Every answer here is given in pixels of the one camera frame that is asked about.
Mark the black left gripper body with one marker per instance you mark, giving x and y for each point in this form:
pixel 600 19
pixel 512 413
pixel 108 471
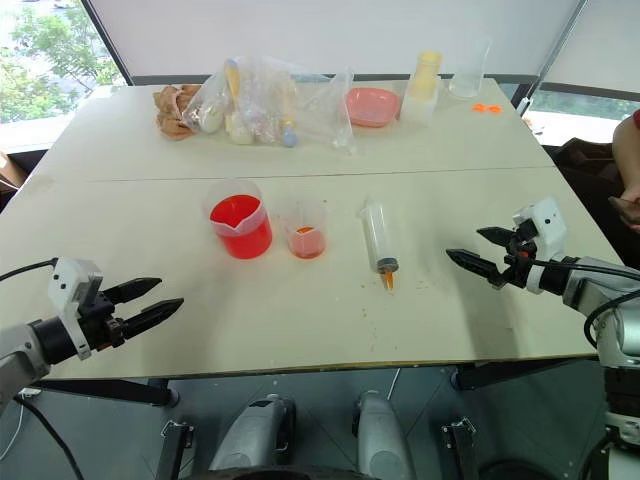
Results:
pixel 100 320

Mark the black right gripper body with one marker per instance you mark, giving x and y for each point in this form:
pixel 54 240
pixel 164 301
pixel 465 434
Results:
pixel 520 257

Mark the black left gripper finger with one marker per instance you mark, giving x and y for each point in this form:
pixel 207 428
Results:
pixel 135 288
pixel 152 315

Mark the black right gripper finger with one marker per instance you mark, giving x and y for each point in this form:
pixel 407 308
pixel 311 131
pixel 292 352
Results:
pixel 475 262
pixel 497 235

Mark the person's bare forearm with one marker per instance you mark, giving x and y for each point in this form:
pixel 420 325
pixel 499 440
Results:
pixel 629 150

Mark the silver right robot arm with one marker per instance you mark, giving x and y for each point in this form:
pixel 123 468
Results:
pixel 610 300

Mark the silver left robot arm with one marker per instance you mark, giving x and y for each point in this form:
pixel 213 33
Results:
pixel 20 350

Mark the large clear plastic syringe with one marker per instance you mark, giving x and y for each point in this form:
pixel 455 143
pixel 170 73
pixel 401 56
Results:
pixel 380 235

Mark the beaker with red liquid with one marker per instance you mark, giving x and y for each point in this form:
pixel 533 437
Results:
pixel 242 227

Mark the empty clear measuring cup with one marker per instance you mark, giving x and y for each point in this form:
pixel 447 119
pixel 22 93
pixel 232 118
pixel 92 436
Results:
pixel 470 70

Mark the small clear plastic cup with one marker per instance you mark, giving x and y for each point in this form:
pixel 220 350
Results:
pixel 306 235

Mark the person's hand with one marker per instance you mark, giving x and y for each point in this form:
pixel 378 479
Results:
pixel 631 202

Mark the dark bag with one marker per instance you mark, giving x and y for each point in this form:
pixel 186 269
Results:
pixel 590 175

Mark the small orange plastic piece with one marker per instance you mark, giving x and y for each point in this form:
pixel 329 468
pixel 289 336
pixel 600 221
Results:
pixel 486 107

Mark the clear square plastic container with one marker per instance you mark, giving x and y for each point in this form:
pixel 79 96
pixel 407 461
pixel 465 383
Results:
pixel 417 110

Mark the silver left robot leg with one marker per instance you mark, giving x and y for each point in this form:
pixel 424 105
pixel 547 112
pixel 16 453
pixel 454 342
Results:
pixel 255 435

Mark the silver robot leg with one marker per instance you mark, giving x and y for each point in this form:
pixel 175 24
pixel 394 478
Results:
pixel 255 435
pixel 382 435

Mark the brown cardboard box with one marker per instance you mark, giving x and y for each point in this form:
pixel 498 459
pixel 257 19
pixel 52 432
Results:
pixel 10 175

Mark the pink plastic plate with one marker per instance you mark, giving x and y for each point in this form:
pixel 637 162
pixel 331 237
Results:
pixel 372 106

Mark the silver right robot leg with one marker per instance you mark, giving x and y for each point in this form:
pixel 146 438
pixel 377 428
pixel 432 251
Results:
pixel 382 435

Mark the empty clear plastic bag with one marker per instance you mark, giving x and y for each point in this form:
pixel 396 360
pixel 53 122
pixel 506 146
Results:
pixel 330 115

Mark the clear bag with toys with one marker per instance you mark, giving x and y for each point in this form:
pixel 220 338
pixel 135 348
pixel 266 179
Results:
pixel 240 100

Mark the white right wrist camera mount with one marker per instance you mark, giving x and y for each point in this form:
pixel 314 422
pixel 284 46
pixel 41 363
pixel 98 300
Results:
pixel 547 225

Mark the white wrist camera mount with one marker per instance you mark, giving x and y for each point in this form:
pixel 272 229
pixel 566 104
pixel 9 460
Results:
pixel 67 285
pixel 547 225

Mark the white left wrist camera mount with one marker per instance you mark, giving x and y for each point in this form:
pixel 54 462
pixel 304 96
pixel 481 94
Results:
pixel 67 285

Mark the black table frame beam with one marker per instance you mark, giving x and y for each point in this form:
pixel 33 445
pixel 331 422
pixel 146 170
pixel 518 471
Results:
pixel 525 372
pixel 110 390

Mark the black table leg bracket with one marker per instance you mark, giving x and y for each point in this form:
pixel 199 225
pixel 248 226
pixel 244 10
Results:
pixel 462 447
pixel 175 447

